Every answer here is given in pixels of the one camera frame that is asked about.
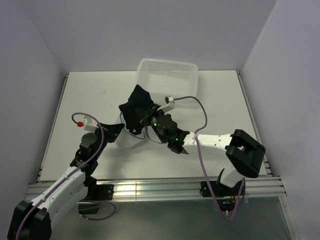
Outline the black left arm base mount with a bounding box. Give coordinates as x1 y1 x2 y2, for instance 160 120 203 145
85 184 114 201

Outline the white perforated plastic basket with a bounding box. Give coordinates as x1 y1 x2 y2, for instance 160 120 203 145
134 58 199 105

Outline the black bra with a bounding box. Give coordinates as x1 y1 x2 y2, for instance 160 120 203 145
118 84 155 136

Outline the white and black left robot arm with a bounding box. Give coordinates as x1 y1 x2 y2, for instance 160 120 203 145
7 123 125 240

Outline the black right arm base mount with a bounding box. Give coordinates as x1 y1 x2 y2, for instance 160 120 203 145
197 179 246 200

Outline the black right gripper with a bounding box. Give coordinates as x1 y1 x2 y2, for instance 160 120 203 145
135 103 167 143

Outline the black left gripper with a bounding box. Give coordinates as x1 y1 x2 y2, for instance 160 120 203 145
92 122 124 160

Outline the aluminium extrusion rail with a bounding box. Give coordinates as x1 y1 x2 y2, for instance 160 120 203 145
24 176 286 205

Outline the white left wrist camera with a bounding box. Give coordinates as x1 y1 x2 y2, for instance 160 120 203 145
76 115 99 133

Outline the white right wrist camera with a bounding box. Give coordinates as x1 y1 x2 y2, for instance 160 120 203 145
157 96 175 113

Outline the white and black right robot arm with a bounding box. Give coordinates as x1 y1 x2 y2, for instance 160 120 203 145
134 107 266 198

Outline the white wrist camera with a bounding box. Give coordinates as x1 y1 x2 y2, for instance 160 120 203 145
157 96 175 113
76 115 99 133

